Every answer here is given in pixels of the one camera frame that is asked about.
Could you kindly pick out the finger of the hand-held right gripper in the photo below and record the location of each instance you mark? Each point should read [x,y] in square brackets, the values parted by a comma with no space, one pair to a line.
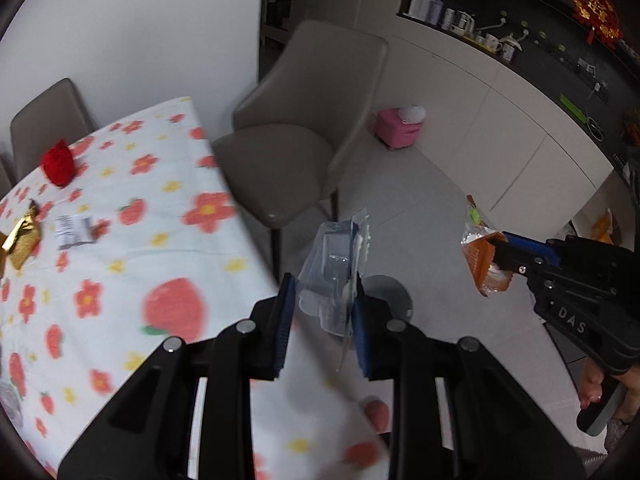
[517,260]
[532,245]

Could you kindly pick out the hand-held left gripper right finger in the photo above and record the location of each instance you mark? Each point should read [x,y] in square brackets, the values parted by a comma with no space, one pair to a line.
[360,337]

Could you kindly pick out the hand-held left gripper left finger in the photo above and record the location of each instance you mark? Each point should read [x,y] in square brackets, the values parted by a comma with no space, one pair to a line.
[282,327]

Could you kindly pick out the orange snack wrapper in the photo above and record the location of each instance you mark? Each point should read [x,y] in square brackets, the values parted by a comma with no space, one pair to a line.
[479,260]

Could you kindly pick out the grey round waste bin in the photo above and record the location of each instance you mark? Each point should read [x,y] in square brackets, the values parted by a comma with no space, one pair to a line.
[390,292]

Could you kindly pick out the clear plastic blister package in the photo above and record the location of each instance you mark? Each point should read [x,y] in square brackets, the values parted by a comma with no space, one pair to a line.
[330,270]

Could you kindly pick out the gold foil wrapper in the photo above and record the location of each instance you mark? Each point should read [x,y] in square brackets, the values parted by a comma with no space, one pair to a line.
[22,240]

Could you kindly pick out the person's right hand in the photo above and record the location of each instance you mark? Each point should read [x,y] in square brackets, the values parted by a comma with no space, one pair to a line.
[592,385]

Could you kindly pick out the orange plastic bag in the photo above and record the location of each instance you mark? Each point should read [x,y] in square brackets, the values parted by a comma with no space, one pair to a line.
[602,227]

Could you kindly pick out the white sideboard cabinet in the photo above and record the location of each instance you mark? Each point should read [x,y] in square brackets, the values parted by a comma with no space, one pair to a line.
[500,125]

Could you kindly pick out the floral tablecloth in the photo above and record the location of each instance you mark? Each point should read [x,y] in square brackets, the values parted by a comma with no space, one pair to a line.
[150,210]

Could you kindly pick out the white fluffy ball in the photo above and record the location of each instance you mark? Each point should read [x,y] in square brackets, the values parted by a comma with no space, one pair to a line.
[412,112]

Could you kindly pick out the white mug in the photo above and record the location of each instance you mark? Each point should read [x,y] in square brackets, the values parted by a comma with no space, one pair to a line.
[491,42]

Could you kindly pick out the white paper receipt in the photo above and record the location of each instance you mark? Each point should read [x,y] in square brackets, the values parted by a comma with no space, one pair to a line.
[74,231]

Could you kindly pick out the white electric kettle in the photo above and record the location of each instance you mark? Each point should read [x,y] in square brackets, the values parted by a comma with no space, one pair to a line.
[462,22]

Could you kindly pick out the pale purple bottle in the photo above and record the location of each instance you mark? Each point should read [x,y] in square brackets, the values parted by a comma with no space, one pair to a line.
[435,11]

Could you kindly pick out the white countertop appliance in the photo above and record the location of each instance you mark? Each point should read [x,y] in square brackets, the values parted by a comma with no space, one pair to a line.
[420,2]

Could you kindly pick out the red cloth pouch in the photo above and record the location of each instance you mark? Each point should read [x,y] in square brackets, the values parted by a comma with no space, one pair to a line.
[57,164]

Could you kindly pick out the red paper wall decoration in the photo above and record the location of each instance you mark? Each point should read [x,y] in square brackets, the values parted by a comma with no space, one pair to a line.
[597,12]

